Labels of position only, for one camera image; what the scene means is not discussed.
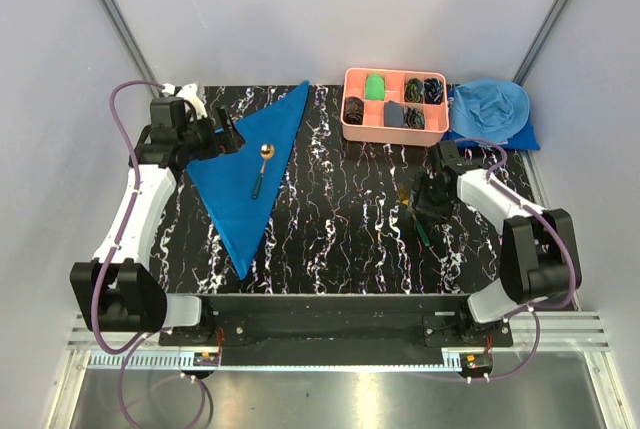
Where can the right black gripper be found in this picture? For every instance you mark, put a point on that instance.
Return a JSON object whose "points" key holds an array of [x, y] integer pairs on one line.
{"points": [[437, 214]]}

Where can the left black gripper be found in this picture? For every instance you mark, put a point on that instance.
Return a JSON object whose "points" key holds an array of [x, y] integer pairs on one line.
{"points": [[228, 140]]}

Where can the gold fork green handle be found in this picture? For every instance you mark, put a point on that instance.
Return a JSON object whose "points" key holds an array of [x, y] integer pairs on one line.
{"points": [[405, 200]]}

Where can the gold spoon green handle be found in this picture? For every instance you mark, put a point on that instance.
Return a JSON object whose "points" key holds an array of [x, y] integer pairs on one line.
{"points": [[267, 151]]}

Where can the blue cloth napkin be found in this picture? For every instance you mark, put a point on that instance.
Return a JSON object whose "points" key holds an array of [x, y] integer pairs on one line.
{"points": [[225, 184]]}

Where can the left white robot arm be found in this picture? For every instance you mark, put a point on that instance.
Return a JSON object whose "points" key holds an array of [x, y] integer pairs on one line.
{"points": [[114, 289]]}

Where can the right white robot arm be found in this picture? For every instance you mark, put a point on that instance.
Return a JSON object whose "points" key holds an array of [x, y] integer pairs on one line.
{"points": [[538, 261]]}

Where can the dark floral rolled tie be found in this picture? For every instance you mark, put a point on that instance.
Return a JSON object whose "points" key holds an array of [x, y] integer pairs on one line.
{"points": [[414, 118]]}

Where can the grey rolled cloth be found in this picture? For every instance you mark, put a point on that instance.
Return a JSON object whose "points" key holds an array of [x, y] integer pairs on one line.
{"points": [[393, 114]]}

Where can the light blue bucket hat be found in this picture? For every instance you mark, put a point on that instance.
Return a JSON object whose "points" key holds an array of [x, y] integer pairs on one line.
{"points": [[490, 109]]}

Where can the blue folded cloth bag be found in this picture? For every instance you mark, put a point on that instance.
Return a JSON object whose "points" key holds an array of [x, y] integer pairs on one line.
{"points": [[525, 140]]}

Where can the pink compartment tray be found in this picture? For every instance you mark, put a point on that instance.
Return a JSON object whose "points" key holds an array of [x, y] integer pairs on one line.
{"points": [[373, 130]]}

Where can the navy dotted rolled tie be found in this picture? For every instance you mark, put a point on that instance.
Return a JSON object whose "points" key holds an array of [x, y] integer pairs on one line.
{"points": [[433, 91]]}

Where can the green patterned rolled tie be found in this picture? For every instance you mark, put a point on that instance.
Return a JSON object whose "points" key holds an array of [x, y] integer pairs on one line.
{"points": [[414, 91]]}

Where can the dark patterned rolled tie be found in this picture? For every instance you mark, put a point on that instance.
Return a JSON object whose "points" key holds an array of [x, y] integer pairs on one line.
{"points": [[353, 111]]}

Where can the green rolled cloth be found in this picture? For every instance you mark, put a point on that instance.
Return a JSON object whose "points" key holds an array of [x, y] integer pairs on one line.
{"points": [[375, 88]]}

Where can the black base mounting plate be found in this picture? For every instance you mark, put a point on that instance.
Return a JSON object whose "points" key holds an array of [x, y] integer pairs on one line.
{"points": [[338, 331]]}

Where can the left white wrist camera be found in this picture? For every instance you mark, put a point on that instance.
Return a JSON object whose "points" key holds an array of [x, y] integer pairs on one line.
{"points": [[189, 93]]}

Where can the left aluminium frame post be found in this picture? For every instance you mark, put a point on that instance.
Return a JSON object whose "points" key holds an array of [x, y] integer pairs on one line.
{"points": [[127, 39]]}

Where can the aluminium frame post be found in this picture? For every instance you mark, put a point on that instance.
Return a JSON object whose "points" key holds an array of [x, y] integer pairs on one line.
{"points": [[127, 39], [541, 38]]}

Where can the right aluminium frame post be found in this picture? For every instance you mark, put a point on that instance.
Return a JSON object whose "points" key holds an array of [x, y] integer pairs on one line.
{"points": [[541, 38]]}

